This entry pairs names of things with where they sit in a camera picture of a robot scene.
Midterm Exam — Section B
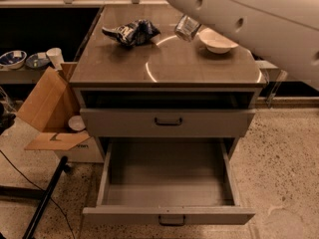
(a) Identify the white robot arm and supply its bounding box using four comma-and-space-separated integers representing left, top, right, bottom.
166, 0, 319, 90

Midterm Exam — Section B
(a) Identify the grey drawer cabinet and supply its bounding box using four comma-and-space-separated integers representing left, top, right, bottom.
69, 4, 267, 142

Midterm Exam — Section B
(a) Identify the closed top drawer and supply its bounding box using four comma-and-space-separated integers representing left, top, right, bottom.
80, 109, 255, 137

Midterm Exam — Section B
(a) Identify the open middle drawer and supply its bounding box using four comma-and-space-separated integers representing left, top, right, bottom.
83, 138, 255, 225

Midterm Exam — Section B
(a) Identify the blue crumpled chip bag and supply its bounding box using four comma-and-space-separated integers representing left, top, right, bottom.
102, 19, 160, 47

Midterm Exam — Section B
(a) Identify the small white bowl in box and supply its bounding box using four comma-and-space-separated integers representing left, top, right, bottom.
68, 116, 86, 131

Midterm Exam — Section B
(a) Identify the white paper bowl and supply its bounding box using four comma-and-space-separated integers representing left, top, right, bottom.
199, 28, 238, 54

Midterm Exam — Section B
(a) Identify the brown cardboard box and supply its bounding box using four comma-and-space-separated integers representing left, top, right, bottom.
17, 68, 104, 163

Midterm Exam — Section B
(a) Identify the black stand leg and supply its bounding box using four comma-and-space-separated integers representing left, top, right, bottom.
22, 156, 68, 239

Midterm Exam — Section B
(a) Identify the white cup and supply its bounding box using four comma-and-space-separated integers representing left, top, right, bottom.
46, 48, 64, 69

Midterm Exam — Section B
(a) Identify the blue patterned bowl right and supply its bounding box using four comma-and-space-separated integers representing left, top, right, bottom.
25, 52, 51, 70

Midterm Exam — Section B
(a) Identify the blue patterned bowl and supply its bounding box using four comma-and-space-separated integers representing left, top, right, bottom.
0, 50, 27, 70
25, 52, 51, 70

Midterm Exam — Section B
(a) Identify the blue patterned bowl left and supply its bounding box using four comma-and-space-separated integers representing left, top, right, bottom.
0, 50, 27, 70

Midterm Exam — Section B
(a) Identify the black top drawer handle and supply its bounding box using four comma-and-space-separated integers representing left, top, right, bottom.
154, 118, 183, 126

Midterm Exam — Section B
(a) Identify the black drawer handle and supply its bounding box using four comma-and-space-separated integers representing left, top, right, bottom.
158, 215, 186, 227
154, 118, 183, 126

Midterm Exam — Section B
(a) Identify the black middle drawer handle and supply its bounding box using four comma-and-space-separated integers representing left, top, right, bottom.
158, 215, 186, 227

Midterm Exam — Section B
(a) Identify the black floor cable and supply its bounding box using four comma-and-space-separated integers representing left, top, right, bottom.
0, 149, 76, 239

